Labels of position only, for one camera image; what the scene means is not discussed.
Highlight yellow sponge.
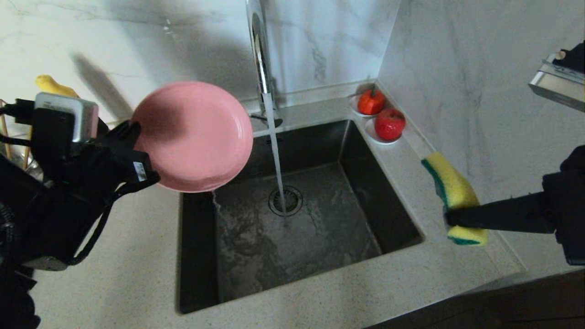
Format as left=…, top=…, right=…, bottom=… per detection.
left=421, top=152, right=489, bottom=246

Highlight pink plate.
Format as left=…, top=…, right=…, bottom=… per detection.
left=131, top=81, right=254, bottom=193

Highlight brown wooden chopstick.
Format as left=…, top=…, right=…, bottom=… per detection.
left=23, top=127, right=33, bottom=170

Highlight yellow-capped orange dish soap bottle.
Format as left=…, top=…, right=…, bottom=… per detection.
left=36, top=74, right=79, bottom=99

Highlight chrome kitchen faucet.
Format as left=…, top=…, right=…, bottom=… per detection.
left=242, top=0, right=283, bottom=130

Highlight stainless steel sink basin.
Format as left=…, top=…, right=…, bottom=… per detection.
left=176, top=120, right=425, bottom=316

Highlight poured water stream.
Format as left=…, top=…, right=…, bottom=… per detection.
left=210, top=191, right=225, bottom=222

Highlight red apple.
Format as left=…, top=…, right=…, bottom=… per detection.
left=374, top=108, right=406, bottom=141

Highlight running water stream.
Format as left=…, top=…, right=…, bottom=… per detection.
left=263, top=91, right=291, bottom=215

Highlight small white dish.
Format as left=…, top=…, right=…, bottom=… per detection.
left=364, top=118, right=402, bottom=146
left=349, top=94, right=387, bottom=119

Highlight orange-red tomato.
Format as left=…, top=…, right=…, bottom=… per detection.
left=357, top=87, right=386, bottom=115

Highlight round metal drain strainer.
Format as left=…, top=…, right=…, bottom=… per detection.
left=268, top=186, right=303, bottom=217

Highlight long black arm cable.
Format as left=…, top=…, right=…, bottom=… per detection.
left=68, top=180, right=160, bottom=266

